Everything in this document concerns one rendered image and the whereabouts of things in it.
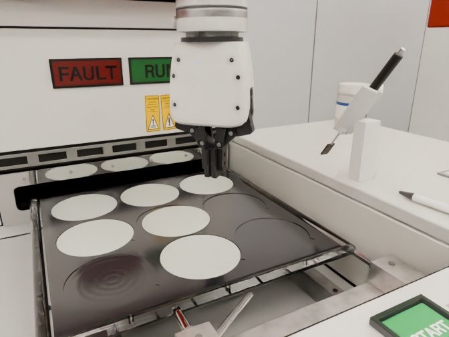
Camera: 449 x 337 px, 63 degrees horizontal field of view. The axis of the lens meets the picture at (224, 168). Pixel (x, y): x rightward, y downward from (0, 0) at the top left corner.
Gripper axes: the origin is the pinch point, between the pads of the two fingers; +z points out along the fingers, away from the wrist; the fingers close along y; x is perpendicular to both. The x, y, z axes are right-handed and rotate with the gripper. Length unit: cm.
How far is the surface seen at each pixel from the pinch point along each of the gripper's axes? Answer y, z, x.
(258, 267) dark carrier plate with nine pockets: 8.3, 10.3, -7.0
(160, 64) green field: -18.5, -11.3, 19.3
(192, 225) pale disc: -3.3, 10.0, -0.5
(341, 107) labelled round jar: 13.1, -0.9, 44.6
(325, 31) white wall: -14, -24, 247
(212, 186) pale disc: -6.5, 9.9, 14.6
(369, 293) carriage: 20.8, 12.4, -4.6
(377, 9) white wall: 20, -41, 284
